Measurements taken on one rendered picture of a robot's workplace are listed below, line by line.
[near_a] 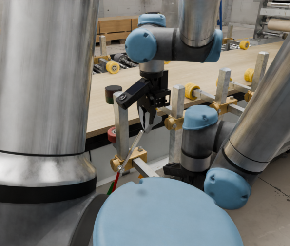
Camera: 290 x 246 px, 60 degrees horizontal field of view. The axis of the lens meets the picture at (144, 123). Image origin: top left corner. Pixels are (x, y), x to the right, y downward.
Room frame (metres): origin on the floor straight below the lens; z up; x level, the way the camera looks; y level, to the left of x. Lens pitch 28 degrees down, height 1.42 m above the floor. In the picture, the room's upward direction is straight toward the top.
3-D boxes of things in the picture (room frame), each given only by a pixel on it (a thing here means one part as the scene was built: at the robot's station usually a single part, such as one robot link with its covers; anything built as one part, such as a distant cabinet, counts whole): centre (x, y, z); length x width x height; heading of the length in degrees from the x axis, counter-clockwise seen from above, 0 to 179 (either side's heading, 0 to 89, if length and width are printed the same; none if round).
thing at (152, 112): (0.70, -0.02, 1.09); 0.05 x 0.02 x 0.09; 33
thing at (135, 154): (0.77, 0.06, 0.85); 0.13 x 0.06 x 0.05; 123
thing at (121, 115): (0.76, 0.08, 0.89); 0.03 x 0.03 x 0.48; 33
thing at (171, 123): (0.91, -0.15, 0.95); 0.13 x 0.06 x 0.05; 123
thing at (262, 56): (1.17, -0.55, 0.93); 0.03 x 0.03 x 0.48; 33
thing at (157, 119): (0.72, -0.03, 1.04); 0.06 x 0.03 x 0.09; 123
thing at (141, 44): (0.63, -0.01, 1.30); 0.11 x 0.11 x 0.08; 77
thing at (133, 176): (0.72, 0.09, 0.75); 0.26 x 0.01 x 0.10; 123
